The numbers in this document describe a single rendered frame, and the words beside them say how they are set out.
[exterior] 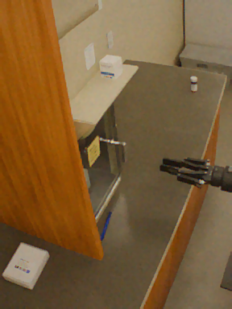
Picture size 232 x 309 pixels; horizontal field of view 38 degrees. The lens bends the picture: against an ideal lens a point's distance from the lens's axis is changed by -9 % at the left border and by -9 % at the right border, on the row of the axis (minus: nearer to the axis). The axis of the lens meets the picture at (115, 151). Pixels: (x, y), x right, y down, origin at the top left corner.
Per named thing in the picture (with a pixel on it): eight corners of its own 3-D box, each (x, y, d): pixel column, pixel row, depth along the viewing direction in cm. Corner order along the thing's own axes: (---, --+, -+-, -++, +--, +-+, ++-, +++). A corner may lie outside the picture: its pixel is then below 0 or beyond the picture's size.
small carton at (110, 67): (101, 77, 109) (98, 61, 105) (109, 70, 112) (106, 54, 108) (115, 80, 107) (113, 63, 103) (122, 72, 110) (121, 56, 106)
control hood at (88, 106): (62, 145, 102) (55, 117, 96) (109, 85, 124) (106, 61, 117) (98, 154, 98) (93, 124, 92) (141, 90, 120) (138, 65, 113)
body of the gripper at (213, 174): (225, 162, 123) (202, 157, 126) (221, 178, 117) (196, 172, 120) (223, 176, 128) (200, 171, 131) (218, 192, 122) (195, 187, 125)
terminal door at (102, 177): (87, 229, 131) (66, 148, 104) (120, 174, 151) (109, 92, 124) (89, 229, 131) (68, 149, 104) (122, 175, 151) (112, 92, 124)
